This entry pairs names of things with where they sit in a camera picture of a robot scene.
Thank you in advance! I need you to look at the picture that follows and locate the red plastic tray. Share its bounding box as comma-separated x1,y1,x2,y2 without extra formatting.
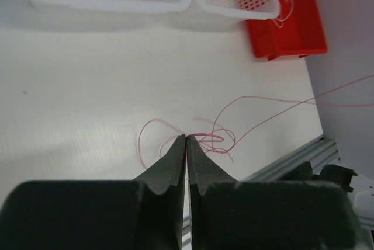
245,0,328,61

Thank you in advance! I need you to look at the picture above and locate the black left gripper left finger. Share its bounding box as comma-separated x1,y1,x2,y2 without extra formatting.
1,135,186,249

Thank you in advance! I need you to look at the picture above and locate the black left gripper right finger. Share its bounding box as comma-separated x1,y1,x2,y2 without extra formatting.
186,134,369,250

